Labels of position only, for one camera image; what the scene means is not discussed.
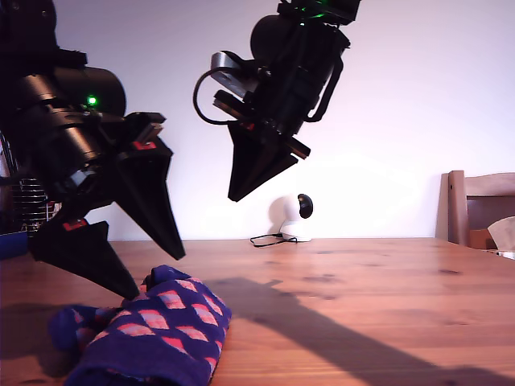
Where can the grey camera box on bracket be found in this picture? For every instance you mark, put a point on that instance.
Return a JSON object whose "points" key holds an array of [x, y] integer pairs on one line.
{"points": [[83, 178], [225, 66]]}

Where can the wooden chair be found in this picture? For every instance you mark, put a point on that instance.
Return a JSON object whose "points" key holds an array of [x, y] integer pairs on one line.
{"points": [[456, 209]]}

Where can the brown cardboard box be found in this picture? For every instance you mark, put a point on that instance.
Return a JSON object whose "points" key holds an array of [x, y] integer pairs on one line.
{"points": [[479, 239]]}

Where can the white security camera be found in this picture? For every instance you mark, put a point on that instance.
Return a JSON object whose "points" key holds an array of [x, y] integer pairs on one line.
{"points": [[291, 217]]}

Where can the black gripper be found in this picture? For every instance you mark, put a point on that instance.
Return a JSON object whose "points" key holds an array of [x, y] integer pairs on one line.
{"points": [[289, 108], [120, 136]]}

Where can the navy box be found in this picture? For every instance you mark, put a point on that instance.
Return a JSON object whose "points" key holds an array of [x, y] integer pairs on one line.
{"points": [[12, 246]]}

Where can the navy sock with pink pattern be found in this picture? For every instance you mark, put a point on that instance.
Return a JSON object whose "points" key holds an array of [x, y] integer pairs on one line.
{"points": [[161, 333]]}

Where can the beige paper bag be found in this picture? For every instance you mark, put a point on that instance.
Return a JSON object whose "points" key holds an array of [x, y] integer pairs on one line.
{"points": [[505, 233]]}

